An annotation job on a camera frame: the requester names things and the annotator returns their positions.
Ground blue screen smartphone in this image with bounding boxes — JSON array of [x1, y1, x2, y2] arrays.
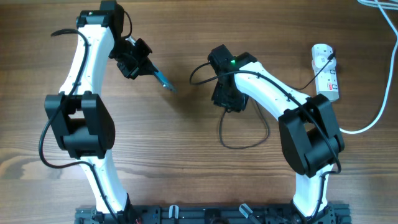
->
[[154, 70, 177, 93]]

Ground black charger cable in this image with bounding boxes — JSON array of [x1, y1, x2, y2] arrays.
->
[[218, 49, 336, 150]]

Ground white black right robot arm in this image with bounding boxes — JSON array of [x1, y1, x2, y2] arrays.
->
[[208, 45, 345, 222]]

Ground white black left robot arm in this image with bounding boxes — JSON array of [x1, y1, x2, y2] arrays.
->
[[44, 1, 173, 223]]

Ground white power strip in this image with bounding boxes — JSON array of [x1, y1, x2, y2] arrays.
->
[[312, 44, 339, 102]]

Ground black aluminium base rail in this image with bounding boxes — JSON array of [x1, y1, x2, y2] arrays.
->
[[74, 203, 352, 224]]

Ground white power strip cord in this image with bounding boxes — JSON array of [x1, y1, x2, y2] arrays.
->
[[338, 0, 398, 135]]

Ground white cables at corner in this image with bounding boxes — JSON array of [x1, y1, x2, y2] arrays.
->
[[356, 0, 398, 11]]

